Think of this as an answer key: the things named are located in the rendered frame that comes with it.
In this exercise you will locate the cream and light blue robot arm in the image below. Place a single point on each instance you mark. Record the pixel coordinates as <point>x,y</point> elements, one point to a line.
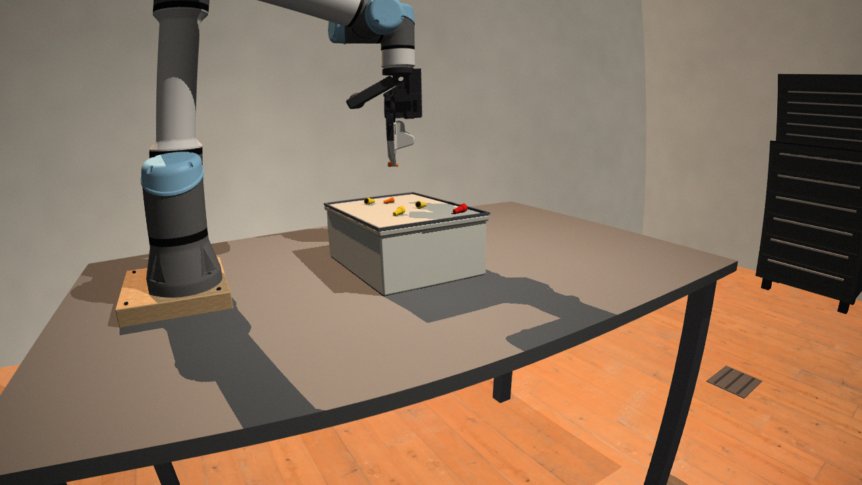
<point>182,261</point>

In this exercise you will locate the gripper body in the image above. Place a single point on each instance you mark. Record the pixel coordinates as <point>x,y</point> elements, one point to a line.
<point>406,97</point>

